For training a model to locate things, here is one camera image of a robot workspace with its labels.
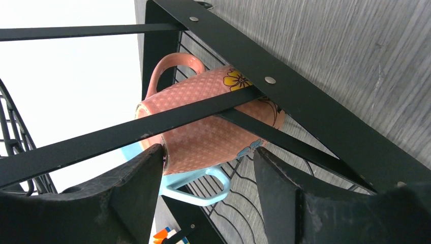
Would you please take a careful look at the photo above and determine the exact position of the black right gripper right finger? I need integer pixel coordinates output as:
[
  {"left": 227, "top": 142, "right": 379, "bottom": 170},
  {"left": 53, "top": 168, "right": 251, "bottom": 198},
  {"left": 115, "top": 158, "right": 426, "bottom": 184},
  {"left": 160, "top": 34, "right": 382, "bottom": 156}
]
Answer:
[{"left": 253, "top": 147, "right": 430, "bottom": 243}]

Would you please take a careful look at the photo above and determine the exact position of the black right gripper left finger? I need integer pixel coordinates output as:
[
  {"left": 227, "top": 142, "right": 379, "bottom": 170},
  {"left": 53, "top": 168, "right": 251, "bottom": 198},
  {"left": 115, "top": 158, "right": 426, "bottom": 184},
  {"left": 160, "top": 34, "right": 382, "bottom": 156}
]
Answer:
[{"left": 1, "top": 144, "right": 164, "bottom": 243}]

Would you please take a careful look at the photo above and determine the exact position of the black wire dish rack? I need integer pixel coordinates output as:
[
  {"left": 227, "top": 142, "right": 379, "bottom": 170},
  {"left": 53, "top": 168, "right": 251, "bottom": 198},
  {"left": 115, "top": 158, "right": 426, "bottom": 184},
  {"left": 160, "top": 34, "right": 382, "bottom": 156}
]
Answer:
[{"left": 0, "top": 0, "right": 431, "bottom": 244}]

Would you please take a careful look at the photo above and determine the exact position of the salmon pink mug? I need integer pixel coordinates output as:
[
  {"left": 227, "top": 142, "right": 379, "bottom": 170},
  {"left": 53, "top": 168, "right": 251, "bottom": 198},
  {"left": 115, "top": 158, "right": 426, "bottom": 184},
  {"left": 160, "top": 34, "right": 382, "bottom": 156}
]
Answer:
[{"left": 135, "top": 52, "right": 267, "bottom": 175}]

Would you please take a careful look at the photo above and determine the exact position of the light blue mug in rack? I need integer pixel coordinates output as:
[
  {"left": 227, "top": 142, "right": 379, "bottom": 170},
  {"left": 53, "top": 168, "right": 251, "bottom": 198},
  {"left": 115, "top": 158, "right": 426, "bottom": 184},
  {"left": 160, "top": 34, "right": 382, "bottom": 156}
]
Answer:
[{"left": 120, "top": 141, "right": 232, "bottom": 207}]

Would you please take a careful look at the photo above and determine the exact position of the toy brick house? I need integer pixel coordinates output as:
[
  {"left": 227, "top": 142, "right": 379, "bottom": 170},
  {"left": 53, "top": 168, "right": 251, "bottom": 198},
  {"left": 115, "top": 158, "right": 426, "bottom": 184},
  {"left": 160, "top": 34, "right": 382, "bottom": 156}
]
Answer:
[{"left": 152, "top": 227, "right": 190, "bottom": 244}]

